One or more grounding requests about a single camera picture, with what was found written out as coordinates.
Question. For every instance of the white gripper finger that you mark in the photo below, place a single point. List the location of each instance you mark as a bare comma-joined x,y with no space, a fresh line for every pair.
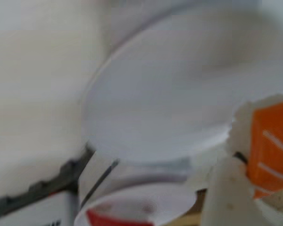
226,195

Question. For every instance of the salmon nigiri sushi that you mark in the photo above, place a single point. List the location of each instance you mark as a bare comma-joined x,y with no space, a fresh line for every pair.
271,150

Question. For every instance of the red tuna nigiri sushi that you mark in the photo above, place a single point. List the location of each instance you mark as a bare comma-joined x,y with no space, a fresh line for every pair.
113,217

